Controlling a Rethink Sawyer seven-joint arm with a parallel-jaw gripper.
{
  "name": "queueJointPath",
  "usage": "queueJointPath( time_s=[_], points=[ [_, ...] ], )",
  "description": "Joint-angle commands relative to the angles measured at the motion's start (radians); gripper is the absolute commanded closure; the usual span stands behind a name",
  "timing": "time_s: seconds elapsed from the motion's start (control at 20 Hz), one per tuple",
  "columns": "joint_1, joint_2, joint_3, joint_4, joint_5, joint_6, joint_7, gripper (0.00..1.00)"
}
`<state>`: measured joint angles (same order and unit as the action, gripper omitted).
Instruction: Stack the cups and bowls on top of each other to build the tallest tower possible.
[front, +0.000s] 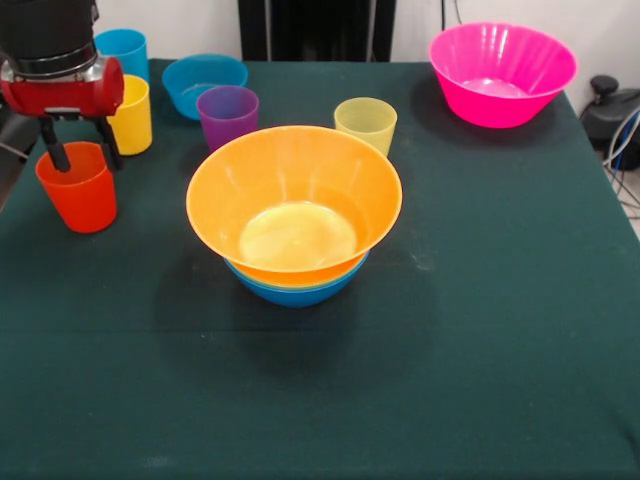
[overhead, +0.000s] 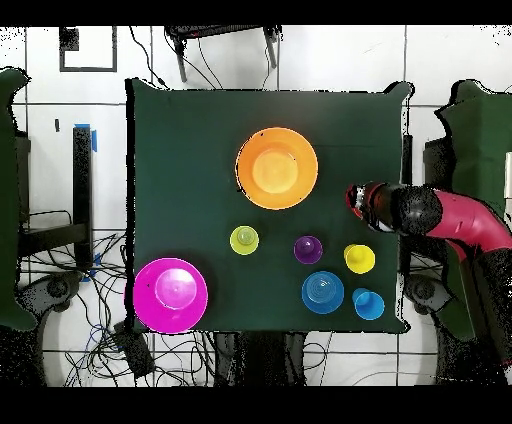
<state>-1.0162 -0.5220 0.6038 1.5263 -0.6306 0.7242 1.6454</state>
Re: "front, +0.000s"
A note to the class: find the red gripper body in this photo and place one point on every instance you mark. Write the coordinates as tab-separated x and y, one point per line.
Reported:
60	96

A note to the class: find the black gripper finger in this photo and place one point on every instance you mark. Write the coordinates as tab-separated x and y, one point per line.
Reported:
110	142
57	152

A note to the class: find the orange bowl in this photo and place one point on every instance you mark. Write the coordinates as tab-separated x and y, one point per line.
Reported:
295	170

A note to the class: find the large blue bowl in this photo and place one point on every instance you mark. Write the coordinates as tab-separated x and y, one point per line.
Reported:
300	297

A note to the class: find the pink bowl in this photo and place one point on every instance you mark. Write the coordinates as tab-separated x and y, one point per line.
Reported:
500	60

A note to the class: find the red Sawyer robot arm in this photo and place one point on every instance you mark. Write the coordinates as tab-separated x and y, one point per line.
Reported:
45	30

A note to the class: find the red cup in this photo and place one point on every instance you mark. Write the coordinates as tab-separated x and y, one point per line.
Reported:
80	200

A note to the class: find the blue cup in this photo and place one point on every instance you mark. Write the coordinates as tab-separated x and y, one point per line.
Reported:
125	50

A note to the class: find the small blue bowl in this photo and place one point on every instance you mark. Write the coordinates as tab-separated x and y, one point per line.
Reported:
185	80

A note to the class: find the purple cup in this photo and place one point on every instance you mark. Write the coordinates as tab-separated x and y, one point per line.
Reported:
227	120

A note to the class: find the dark green tablecloth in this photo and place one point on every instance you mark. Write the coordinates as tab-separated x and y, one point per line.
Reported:
150	375

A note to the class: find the pale translucent yellow cup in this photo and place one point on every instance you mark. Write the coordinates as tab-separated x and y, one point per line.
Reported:
365	120

